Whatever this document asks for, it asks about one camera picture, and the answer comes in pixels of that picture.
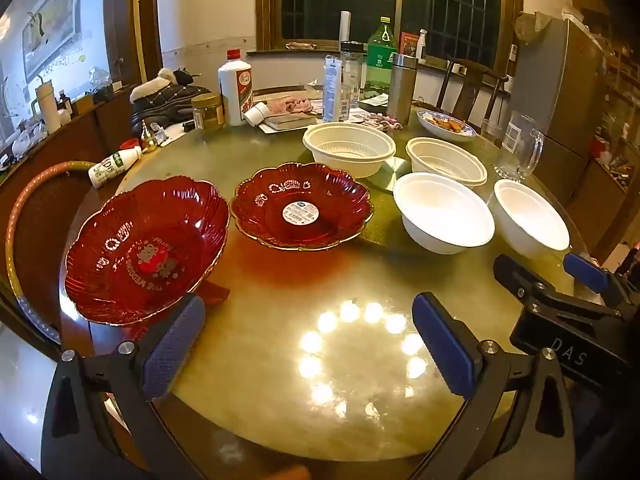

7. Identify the large white foam bowl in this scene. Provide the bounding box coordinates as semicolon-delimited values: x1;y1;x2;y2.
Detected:
392;172;496;255

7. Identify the large cream ribbed bowl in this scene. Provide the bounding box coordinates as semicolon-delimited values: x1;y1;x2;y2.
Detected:
302;122;397;179

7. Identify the black fur lined boot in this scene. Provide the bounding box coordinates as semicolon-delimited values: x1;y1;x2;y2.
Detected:
130;67;213;126

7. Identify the small cream ribbed bowl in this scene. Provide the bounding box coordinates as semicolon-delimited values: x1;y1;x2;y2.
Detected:
405;137;488;187

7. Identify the clear bottle with black lid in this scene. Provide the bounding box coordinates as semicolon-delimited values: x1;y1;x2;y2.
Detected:
339;41;365;121

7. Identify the wooden framed window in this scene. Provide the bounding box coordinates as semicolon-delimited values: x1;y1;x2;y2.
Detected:
255;0;523;66

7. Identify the white milk drink bottle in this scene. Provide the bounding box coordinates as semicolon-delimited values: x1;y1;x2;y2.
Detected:
88;145;143;188

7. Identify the blue rimmed plate with food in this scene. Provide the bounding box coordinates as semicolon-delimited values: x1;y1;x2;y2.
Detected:
416;109;477;142

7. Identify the grey refrigerator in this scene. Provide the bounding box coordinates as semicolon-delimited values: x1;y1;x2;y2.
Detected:
505;12;606;161

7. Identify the jar with gold lid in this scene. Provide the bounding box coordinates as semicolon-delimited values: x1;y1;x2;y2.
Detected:
191;92;224;132

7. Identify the small drinking glass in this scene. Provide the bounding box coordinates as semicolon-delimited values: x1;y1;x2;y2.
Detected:
481;119;503;147

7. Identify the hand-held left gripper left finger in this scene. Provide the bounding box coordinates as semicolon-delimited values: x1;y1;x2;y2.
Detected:
42;294;207;480

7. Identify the colourful hula hoop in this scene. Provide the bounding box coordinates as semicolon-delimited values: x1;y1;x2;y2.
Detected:
7;159;98;346

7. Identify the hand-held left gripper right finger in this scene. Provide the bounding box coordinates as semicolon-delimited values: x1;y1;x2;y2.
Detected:
412;292;581;480

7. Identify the glass beer mug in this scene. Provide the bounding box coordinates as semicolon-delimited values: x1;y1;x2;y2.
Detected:
494;110;546;182

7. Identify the clear plastic bag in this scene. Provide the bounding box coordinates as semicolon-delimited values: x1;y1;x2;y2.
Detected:
10;120;48;157

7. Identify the white liquor bottle red cap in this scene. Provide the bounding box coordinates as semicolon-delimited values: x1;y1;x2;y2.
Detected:
218;49;252;127

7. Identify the white tumbler with green handle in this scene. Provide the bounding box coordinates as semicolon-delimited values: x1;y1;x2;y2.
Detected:
31;77;62;133

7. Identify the dark wooden chair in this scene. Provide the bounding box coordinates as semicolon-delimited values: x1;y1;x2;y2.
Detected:
435;57;516;133

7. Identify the cluttered shelf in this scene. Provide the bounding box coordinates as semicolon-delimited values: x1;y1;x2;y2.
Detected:
585;5;640;196

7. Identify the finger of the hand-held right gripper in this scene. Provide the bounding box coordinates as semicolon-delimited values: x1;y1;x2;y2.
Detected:
493;254;621;317
564;252;640;309

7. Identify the framed wall picture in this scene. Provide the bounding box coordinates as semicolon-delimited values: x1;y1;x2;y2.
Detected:
20;0;83;83

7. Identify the red plate with gold print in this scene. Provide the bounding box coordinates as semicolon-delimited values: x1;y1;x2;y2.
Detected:
64;176;230;327

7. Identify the small white pill bottle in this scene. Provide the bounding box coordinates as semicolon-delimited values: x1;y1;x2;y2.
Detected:
243;101;271;127

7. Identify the steel thermos flask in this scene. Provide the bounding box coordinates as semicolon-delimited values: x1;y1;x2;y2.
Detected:
386;52;417;126

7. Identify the green plastic bottle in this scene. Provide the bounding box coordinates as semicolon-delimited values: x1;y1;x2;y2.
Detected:
364;16;399;101

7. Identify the pink cloth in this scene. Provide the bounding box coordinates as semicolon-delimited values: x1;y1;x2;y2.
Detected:
265;96;313;115

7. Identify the red plate with white sticker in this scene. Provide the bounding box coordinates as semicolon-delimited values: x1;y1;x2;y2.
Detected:
229;162;375;252

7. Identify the small white foam bowl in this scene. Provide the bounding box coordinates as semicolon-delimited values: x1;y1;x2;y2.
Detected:
493;178;571;261

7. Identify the key fob with charms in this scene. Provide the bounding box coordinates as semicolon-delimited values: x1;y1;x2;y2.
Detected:
362;114;403;131

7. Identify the wooden sideboard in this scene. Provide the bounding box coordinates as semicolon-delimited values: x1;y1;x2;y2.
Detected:
0;82;146;281

